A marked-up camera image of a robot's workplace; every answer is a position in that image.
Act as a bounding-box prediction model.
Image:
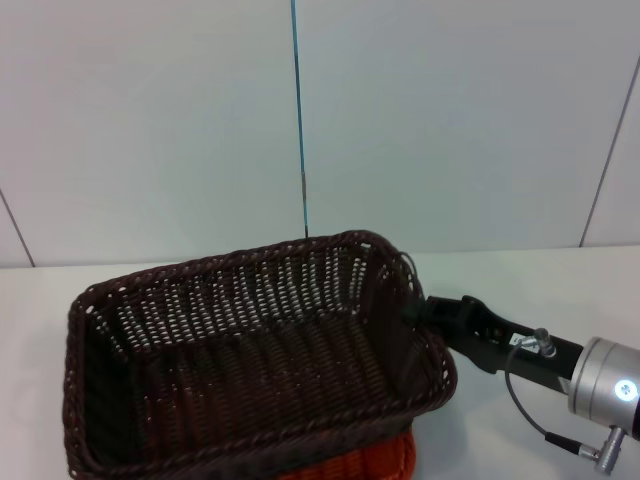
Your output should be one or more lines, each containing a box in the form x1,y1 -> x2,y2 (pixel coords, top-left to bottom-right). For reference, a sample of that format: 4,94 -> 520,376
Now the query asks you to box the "dark brown woven basket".
62,229 -> 459,480

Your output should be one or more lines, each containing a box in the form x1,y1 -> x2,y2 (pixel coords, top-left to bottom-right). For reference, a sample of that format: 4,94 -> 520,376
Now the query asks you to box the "orange woven plastic basket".
282,423 -> 418,480

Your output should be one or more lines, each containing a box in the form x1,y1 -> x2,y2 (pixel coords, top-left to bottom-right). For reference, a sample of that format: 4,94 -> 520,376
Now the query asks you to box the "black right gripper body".
433,294 -> 585,395

